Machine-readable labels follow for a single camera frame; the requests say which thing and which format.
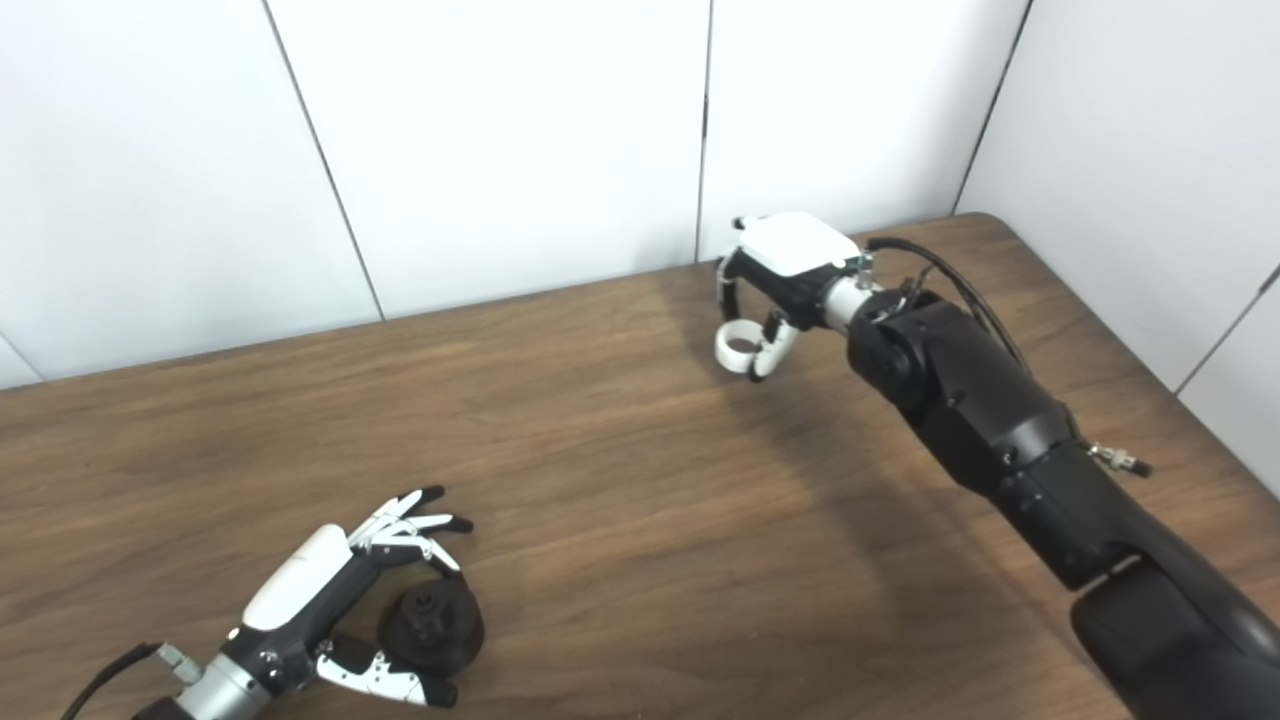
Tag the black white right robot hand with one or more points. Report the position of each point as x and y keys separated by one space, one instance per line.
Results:
x=795 y=245

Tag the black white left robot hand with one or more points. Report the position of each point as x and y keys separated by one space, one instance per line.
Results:
x=295 y=585

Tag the round black part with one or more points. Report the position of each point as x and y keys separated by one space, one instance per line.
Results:
x=440 y=640

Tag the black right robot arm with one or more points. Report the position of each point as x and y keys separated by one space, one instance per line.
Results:
x=990 y=420

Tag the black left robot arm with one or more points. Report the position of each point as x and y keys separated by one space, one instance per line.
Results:
x=220 y=695

